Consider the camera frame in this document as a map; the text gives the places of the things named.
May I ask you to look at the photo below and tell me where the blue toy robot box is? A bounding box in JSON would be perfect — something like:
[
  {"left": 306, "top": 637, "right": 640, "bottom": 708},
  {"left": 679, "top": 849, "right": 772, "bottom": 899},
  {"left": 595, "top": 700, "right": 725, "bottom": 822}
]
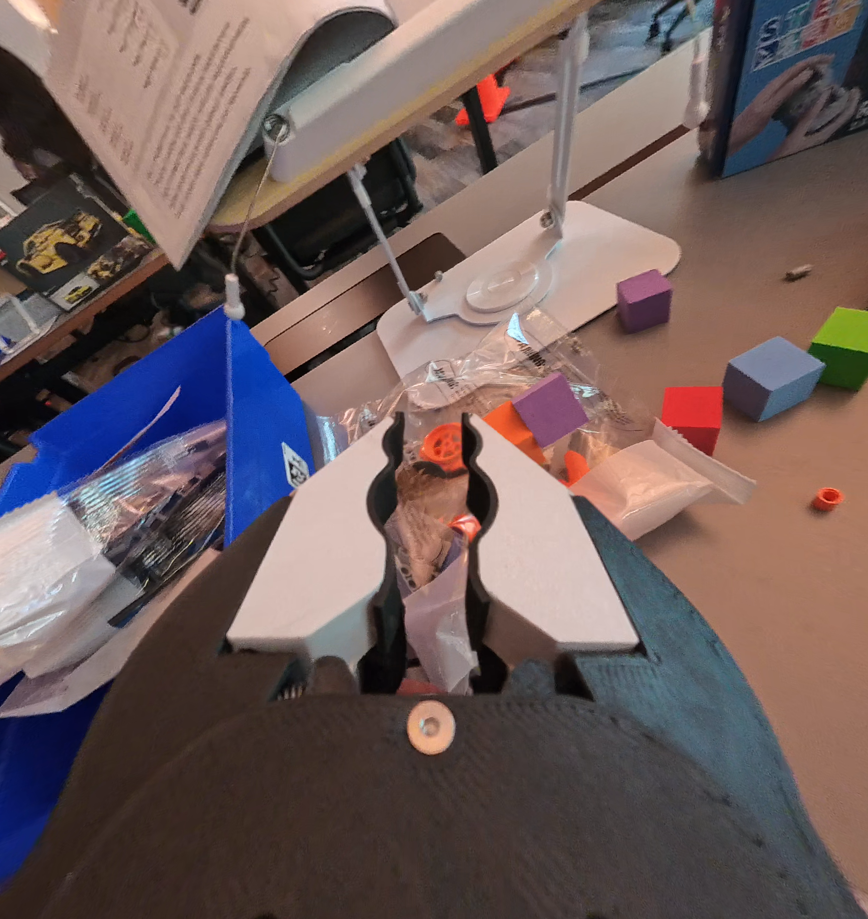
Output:
[{"left": 698, "top": 0, "right": 868, "bottom": 179}]

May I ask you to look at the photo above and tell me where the blue plastic bin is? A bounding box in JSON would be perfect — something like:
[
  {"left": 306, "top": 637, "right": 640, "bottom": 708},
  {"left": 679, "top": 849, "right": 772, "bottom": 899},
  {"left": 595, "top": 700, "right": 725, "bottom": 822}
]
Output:
[{"left": 0, "top": 305, "right": 316, "bottom": 884}]

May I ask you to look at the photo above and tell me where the clear acrylic stand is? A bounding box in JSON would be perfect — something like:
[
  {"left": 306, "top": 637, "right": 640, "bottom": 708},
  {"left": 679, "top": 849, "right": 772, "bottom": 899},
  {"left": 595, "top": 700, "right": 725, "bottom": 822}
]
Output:
[{"left": 0, "top": 293, "right": 40, "bottom": 354}]

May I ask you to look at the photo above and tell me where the clear printed plastic bag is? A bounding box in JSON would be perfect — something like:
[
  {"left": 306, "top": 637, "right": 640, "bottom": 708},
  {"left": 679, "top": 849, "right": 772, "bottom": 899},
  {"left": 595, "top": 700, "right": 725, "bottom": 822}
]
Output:
[{"left": 318, "top": 309, "right": 757, "bottom": 694}]

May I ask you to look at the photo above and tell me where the orange foam cube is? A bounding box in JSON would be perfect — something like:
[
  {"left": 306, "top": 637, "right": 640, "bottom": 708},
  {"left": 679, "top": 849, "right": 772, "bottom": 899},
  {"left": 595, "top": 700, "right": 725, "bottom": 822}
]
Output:
[{"left": 483, "top": 401, "right": 550, "bottom": 468}]

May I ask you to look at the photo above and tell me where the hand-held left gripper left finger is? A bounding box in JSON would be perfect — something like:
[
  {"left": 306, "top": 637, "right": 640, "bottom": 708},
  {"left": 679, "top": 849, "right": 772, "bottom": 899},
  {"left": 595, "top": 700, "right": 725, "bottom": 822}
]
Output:
[{"left": 226, "top": 411, "right": 408, "bottom": 694}]

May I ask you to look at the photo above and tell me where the purple foam cube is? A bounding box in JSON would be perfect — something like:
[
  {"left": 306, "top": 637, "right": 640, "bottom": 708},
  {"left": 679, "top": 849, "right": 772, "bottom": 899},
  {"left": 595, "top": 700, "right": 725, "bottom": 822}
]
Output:
[
  {"left": 512, "top": 372, "right": 590, "bottom": 449},
  {"left": 615, "top": 269, "right": 674, "bottom": 334}
]

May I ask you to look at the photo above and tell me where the black yellow car box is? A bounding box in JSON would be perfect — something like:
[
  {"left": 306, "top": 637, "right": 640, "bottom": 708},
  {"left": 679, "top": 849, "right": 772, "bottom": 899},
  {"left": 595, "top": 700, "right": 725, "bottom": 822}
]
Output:
[{"left": 0, "top": 176, "right": 155, "bottom": 313}]

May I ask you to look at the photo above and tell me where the green foam cube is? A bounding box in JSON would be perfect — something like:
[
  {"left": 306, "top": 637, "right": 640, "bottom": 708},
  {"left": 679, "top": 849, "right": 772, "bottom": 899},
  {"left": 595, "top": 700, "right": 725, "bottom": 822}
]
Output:
[{"left": 807, "top": 307, "right": 868, "bottom": 392}]

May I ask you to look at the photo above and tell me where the white instruction booklet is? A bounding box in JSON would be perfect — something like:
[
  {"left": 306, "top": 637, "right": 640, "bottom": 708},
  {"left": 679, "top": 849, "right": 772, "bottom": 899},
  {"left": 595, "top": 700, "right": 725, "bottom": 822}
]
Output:
[{"left": 0, "top": 0, "right": 399, "bottom": 270}]

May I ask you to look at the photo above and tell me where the orange plastic object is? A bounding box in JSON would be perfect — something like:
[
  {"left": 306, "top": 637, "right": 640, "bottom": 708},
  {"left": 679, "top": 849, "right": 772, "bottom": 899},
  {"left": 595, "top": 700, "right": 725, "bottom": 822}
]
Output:
[{"left": 454, "top": 70, "right": 514, "bottom": 130}]

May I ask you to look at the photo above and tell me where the red foam cube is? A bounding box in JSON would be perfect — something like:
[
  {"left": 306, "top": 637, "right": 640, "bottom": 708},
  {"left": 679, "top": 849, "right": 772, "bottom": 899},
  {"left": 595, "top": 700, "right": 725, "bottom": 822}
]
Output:
[{"left": 660, "top": 386, "right": 725, "bottom": 458}]

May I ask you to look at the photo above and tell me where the blue foam cube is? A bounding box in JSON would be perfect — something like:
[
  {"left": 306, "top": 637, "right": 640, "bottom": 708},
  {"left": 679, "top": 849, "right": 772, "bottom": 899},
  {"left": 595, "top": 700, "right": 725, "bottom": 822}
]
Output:
[{"left": 723, "top": 336, "right": 827, "bottom": 423}]

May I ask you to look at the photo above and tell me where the black office chair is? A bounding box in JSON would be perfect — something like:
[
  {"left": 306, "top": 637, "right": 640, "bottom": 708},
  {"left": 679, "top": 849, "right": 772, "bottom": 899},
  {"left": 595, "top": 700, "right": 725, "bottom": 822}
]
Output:
[{"left": 251, "top": 136, "right": 424, "bottom": 287}]

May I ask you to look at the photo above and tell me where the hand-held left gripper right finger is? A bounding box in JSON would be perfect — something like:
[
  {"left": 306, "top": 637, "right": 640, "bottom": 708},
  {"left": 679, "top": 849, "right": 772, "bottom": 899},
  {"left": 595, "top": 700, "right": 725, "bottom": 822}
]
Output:
[{"left": 461, "top": 411, "right": 639, "bottom": 694}]

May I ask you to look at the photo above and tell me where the clear bag of grey parts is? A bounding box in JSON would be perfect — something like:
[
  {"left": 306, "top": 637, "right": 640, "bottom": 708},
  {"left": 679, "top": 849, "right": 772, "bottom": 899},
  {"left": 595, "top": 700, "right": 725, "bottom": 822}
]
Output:
[{"left": 61, "top": 420, "right": 230, "bottom": 626}]

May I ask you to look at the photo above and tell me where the clear bag of blue parts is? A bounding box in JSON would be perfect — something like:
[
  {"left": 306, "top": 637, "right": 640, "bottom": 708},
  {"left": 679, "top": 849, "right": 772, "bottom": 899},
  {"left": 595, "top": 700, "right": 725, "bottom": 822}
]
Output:
[{"left": 0, "top": 492, "right": 130, "bottom": 719}]

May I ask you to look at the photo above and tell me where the white book stand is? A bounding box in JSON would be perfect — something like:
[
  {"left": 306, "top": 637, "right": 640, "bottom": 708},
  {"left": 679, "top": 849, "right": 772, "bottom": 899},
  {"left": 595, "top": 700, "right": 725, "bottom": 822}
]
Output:
[{"left": 222, "top": 0, "right": 711, "bottom": 376}]

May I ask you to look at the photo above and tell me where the wooden background desk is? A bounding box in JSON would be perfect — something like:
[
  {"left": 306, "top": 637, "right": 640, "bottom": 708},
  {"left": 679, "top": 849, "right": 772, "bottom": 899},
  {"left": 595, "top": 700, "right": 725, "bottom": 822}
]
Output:
[{"left": 0, "top": 244, "right": 175, "bottom": 403}]

